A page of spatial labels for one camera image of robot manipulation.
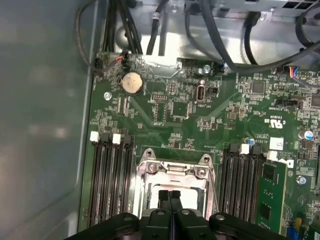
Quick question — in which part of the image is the green RAM stick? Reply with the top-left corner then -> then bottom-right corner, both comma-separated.
254,159 -> 288,237

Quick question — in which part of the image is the black grey PC case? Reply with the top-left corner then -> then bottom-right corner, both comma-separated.
0,0 -> 320,240

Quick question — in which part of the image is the silver coin battery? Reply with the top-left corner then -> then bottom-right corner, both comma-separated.
120,71 -> 144,95

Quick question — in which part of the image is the green motherboard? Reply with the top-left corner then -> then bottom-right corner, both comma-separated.
77,51 -> 320,240

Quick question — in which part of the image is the coloured wire bundle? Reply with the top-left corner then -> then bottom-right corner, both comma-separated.
116,50 -> 130,68

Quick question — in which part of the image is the metal socket cover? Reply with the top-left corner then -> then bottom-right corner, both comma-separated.
139,161 -> 213,218

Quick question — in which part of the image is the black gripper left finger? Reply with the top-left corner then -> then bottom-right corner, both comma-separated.
63,189 -> 172,240

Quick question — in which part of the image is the metal CPU socket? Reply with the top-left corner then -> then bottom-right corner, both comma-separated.
135,147 -> 216,219

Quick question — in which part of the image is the silver CPU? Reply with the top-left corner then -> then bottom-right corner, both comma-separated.
147,183 -> 207,213

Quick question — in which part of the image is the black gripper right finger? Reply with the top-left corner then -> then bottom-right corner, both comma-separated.
171,190 -> 288,240

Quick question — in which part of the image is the thick black cable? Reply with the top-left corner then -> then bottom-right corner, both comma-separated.
202,0 -> 320,73

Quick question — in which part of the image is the metal wire locking lever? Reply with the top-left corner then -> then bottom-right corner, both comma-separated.
207,169 -> 220,217

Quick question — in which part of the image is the black cable with silver ring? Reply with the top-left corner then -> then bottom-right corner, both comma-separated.
145,0 -> 167,56

